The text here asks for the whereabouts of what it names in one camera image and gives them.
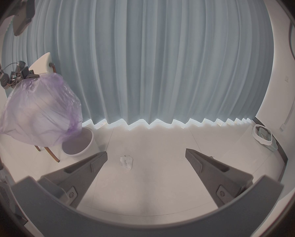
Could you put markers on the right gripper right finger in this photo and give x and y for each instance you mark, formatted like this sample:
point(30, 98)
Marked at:
point(211, 176)

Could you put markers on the white trash bin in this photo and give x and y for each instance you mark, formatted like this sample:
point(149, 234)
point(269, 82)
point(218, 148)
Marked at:
point(84, 146)

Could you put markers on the purple plastic bag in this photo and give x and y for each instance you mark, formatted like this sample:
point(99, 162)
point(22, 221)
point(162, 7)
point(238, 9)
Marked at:
point(39, 112)

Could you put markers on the pale blue curtain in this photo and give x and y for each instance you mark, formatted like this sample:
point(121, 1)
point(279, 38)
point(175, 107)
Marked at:
point(162, 58)

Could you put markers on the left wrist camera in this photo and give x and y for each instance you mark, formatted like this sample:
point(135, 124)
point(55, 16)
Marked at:
point(24, 71)

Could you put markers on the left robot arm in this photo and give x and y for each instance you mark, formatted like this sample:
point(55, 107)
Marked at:
point(3, 79)

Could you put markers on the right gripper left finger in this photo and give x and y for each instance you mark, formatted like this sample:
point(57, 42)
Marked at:
point(83, 176)

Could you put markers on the white cushioned wooden chair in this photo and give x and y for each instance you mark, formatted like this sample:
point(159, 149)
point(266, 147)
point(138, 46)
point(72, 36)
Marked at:
point(42, 63)

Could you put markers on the crumpled white paper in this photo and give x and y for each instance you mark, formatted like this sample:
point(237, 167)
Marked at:
point(126, 162)

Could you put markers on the white plastic tub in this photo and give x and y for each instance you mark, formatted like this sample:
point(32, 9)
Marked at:
point(263, 137)

